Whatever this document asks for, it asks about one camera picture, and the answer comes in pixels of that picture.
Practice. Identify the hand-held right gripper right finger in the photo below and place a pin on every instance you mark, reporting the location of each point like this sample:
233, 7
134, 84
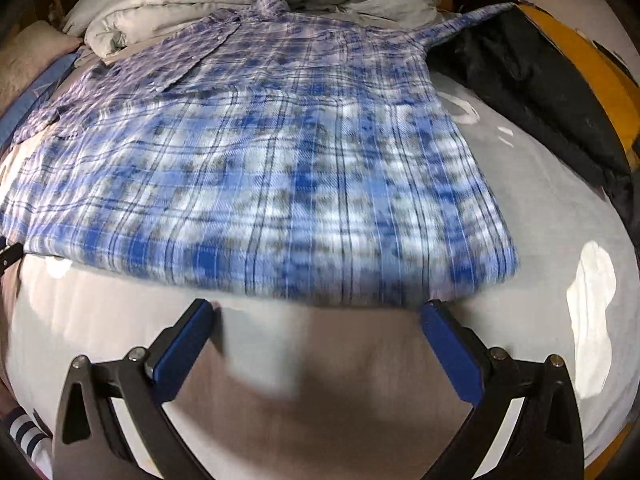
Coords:
450, 355

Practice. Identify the grey crumpled duvet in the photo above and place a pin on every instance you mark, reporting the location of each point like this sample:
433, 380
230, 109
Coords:
175, 0

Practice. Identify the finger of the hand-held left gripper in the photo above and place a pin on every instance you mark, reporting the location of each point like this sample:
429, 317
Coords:
9, 256

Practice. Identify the beige pillow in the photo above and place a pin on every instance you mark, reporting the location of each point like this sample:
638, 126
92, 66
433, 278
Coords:
25, 65

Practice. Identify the striped sock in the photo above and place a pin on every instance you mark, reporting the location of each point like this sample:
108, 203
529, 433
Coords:
22, 430

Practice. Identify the orange cloth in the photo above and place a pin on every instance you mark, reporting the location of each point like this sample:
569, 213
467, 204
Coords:
590, 65

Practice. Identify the blue plaid flannel shirt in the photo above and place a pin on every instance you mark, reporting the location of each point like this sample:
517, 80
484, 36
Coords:
250, 185

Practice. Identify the black jacket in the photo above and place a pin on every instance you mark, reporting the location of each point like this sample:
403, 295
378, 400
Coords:
525, 85

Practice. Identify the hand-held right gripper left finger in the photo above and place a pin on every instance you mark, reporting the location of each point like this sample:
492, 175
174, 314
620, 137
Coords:
185, 350

